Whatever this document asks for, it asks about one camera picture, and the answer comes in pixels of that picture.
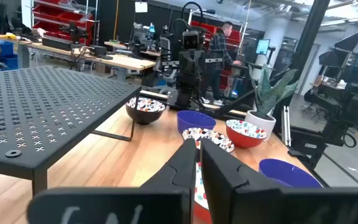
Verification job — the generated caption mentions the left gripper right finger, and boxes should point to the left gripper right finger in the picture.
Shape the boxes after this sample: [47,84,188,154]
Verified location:
[200,138,358,224]

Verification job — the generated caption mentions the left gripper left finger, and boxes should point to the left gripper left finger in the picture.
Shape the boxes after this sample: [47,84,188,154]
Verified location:
[26,138,198,224]

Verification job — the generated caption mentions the red floral plate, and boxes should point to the red floral plate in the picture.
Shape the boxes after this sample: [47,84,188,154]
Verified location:
[193,161,213,224]

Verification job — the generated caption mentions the red floral mini bowl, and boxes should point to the red floral mini bowl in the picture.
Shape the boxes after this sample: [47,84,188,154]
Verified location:
[225,119,269,149]

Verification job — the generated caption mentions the black floral mini bowl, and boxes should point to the black floral mini bowl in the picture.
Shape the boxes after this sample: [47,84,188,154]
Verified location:
[125,97,167,126]
[181,127,236,154]

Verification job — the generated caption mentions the blue mini bowl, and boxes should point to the blue mini bowl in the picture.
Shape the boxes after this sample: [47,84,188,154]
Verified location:
[176,110,217,134]

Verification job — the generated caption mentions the blue plate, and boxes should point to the blue plate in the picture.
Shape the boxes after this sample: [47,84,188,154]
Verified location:
[259,158,324,189]

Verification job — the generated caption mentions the person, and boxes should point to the person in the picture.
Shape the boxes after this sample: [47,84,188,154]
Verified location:
[201,21,242,106]

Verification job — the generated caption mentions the red bin storage rack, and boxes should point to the red bin storage rack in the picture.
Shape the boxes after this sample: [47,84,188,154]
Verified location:
[31,0,94,44]
[190,20,245,91]

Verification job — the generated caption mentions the wooden workbench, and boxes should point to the wooden workbench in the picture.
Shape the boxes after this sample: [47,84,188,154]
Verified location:
[0,29,157,82]
[103,40,162,58]

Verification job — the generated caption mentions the computer monitor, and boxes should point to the computer monitor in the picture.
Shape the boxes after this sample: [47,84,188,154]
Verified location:
[255,39,271,56]

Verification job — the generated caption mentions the white paper sign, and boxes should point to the white paper sign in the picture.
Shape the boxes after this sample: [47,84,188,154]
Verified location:
[134,1,149,14]

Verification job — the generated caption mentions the snake plant in white pot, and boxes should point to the snake plant in white pot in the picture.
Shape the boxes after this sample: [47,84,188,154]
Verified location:
[244,64,300,142]

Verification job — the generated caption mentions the silver aluminium extrusion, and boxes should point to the silver aluminium extrusion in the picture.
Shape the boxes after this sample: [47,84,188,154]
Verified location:
[282,105,291,147]

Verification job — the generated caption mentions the black studio softbox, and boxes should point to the black studio softbox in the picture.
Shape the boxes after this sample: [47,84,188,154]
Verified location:
[334,30,358,52]
[318,51,351,68]

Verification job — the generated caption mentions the black perforated metal shelf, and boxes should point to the black perforated metal shelf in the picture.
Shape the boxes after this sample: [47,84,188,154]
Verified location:
[0,65,142,197]

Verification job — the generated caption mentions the blue storage bins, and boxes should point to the blue storage bins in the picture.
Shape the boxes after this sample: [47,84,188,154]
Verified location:
[0,40,19,71]

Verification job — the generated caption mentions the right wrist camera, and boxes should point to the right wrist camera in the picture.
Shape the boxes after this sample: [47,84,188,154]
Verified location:
[181,30,201,51]

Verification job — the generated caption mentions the black rig upright post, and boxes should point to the black rig upright post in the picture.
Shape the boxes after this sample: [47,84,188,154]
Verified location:
[290,0,331,82]

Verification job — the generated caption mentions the yellow cable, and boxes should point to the yellow cable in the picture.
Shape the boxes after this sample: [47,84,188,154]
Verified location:
[0,32,20,47]

